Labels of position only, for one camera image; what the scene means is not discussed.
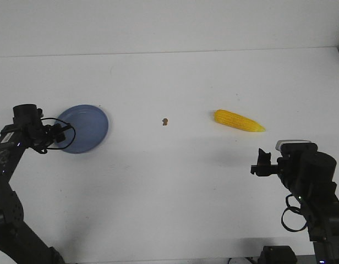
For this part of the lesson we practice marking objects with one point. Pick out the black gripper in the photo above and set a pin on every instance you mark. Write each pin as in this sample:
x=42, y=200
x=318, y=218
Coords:
x=36, y=136
x=286, y=164

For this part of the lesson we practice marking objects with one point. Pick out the blue round plate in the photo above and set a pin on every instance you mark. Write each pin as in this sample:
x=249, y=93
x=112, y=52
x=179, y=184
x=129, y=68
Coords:
x=89, y=128

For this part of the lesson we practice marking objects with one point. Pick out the yellow corn cob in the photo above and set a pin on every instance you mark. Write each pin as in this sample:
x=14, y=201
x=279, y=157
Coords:
x=237, y=121

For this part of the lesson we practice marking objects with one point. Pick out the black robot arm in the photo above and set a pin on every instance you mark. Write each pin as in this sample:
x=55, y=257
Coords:
x=17, y=240
x=307, y=174

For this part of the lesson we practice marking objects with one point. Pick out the small brown crumb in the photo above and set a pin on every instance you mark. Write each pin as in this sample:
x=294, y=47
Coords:
x=165, y=122

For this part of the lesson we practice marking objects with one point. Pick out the white object at table edge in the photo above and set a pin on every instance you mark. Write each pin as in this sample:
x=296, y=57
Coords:
x=236, y=261

